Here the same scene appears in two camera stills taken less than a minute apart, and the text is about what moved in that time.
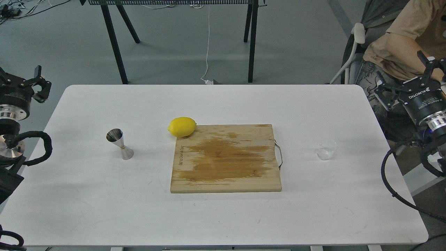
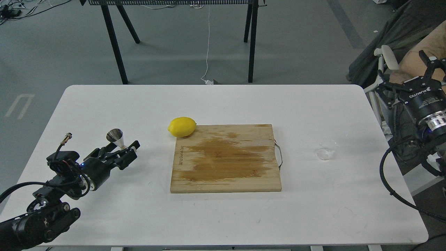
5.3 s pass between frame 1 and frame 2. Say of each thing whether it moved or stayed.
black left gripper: moved
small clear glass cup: stayed
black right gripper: stayed
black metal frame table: stayed
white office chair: moved
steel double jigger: stayed
